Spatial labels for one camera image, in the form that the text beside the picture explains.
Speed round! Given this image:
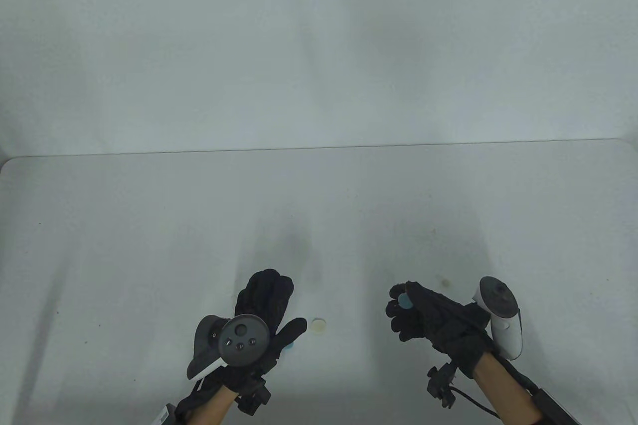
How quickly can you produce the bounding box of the person's left hand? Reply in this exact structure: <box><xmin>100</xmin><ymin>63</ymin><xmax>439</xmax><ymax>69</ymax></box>
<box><xmin>219</xmin><ymin>269</ymin><xmax>308</xmax><ymax>392</ymax></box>

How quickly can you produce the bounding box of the person's right hand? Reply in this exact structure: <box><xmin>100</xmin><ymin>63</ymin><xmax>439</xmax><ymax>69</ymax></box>
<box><xmin>385</xmin><ymin>281</ymin><xmax>499</xmax><ymax>380</ymax></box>

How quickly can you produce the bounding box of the person's left forearm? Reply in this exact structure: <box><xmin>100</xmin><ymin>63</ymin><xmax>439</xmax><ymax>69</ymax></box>
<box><xmin>189</xmin><ymin>388</ymin><xmax>237</xmax><ymax>425</ymax></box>

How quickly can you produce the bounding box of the person's right forearm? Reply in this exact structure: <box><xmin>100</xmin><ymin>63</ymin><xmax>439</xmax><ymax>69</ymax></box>
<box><xmin>474</xmin><ymin>353</ymin><xmax>544</xmax><ymax>425</ymax></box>

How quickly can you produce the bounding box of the white and grey controller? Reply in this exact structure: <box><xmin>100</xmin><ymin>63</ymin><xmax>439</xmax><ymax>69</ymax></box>
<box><xmin>186</xmin><ymin>314</ymin><xmax>271</xmax><ymax>381</ymax></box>
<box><xmin>473</xmin><ymin>277</ymin><xmax>523</xmax><ymax>360</ymax></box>

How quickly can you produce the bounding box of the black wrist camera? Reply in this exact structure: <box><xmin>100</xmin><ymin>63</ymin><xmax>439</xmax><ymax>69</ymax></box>
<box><xmin>427</xmin><ymin>364</ymin><xmax>459</xmax><ymax>410</ymax></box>
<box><xmin>237</xmin><ymin>378</ymin><xmax>272</xmax><ymax>415</ymax></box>

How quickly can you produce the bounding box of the black cable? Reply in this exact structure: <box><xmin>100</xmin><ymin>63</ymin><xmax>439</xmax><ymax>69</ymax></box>
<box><xmin>449</xmin><ymin>385</ymin><xmax>500</xmax><ymax>417</ymax></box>

